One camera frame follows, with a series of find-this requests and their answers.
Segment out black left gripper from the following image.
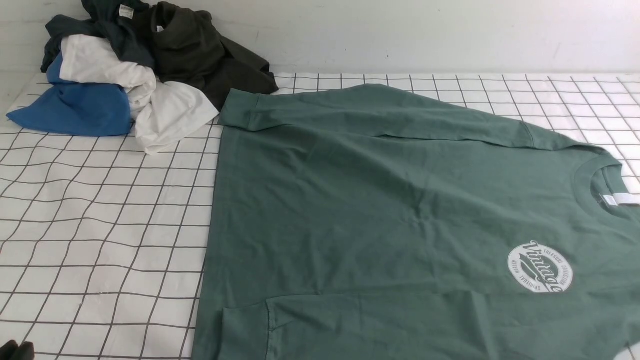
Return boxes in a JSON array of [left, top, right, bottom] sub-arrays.
[[0, 341, 35, 360]]

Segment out green long-sleeved shirt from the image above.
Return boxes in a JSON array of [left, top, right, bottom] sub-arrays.
[[191, 84, 640, 360]]

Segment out blue shirt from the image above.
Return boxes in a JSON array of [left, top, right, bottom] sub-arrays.
[[7, 54, 131, 137]]

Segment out white shirt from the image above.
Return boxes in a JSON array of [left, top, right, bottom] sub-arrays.
[[60, 34, 220, 155]]

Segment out dark navy shirt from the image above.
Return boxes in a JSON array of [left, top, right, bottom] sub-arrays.
[[39, 0, 156, 73]]

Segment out dark olive shirt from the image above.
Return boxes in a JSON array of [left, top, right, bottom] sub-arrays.
[[133, 1, 279, 111]]

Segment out white grid-pattern tablecloth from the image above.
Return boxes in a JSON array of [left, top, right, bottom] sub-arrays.
[[0, 73, 640, 360]]

